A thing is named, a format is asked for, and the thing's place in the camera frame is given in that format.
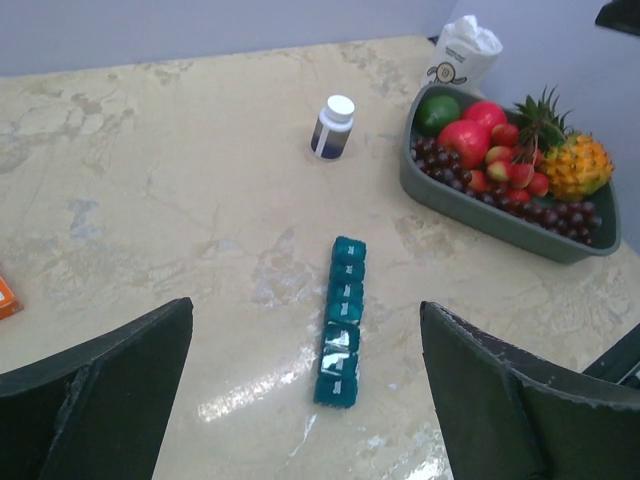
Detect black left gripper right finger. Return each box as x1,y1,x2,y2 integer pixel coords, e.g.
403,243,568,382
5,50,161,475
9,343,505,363
420,301,639,479

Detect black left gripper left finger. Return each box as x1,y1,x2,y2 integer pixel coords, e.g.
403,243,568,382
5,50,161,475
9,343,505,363
1,297,193,479

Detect teal weekly pill organizer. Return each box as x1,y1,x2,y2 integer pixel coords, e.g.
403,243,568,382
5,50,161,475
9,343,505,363
314,236,367,409

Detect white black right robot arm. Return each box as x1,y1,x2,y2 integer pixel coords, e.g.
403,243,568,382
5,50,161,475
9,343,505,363
595,0,640,37

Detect orange cardboard box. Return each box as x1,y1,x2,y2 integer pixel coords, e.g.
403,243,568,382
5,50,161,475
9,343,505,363
0,277,23,320

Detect dark red grapes bunch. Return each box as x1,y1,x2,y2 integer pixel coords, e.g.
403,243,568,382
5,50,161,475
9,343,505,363
410,136,602,245

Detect strawberries in tray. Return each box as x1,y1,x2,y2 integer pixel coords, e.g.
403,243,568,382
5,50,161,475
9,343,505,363
469,123,550,201

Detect grey fruit tray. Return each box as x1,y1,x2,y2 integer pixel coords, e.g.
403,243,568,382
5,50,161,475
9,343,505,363
399,84,622,264

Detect small pineapple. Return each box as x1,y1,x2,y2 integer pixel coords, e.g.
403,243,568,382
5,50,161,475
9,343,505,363
514,88,614,201

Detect red apple left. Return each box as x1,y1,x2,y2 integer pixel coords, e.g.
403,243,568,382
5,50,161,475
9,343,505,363
436,120,490,169

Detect red apple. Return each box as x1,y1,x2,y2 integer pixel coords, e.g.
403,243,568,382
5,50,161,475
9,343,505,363
436,120,490,169
461,100,508,133

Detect red apple right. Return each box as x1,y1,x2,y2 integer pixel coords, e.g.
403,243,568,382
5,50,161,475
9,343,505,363
461,100,508,133

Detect green apple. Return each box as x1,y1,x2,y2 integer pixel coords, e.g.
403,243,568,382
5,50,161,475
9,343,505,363
413,95,462,137

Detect white cap pill bottle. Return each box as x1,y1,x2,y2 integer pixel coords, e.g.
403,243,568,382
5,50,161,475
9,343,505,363
310,94,355,160

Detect white paper cup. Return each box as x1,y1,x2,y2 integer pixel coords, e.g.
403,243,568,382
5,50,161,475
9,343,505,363
421,15,503,92

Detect black table edge rail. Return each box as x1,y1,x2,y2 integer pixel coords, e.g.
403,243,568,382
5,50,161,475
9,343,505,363
583,324,640,390

